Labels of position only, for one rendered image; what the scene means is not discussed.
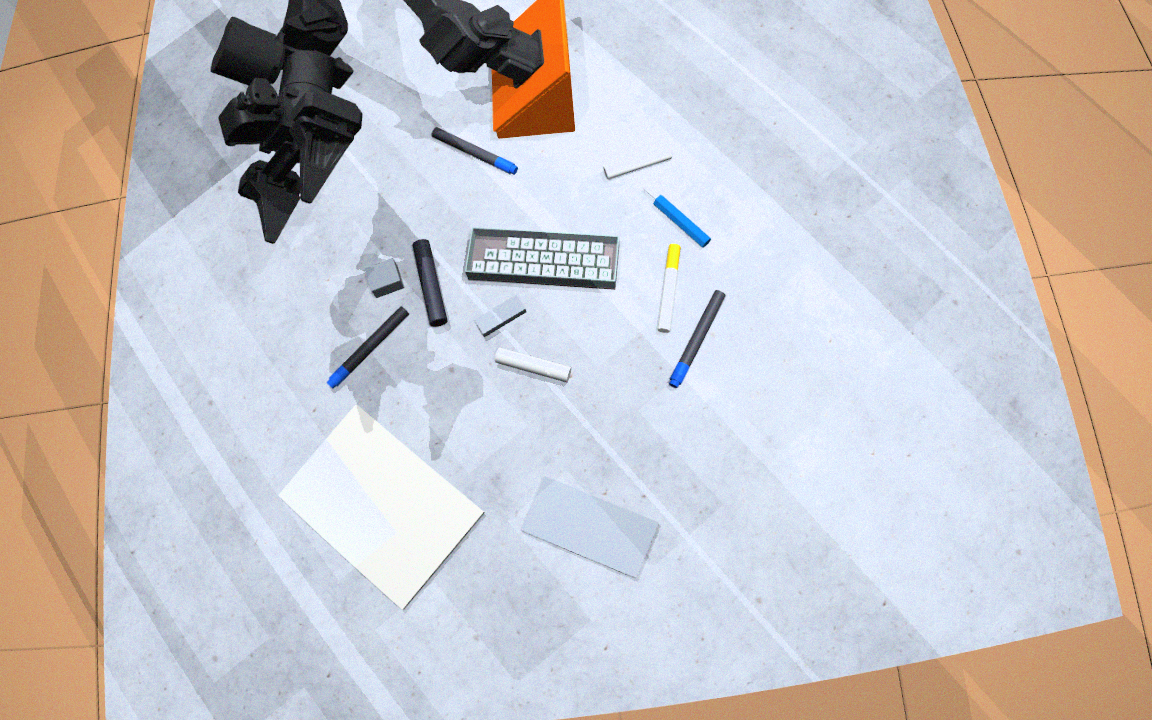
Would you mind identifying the grey marker with blue cap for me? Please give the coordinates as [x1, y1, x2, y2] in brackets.
[327, 306, 409, 388]
[669, 290, 726, 388]
[431, 127, 518, 174]

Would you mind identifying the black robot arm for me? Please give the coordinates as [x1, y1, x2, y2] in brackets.
[210, 0, 544, 154]

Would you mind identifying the white sheet of paper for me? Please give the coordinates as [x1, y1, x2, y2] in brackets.
[278, 404, 484, 609]

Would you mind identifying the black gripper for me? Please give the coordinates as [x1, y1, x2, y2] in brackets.
[238, 83, 363, 244]

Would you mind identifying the dark grey cylinder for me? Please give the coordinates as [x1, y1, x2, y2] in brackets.
[414, 238, 448, 327]

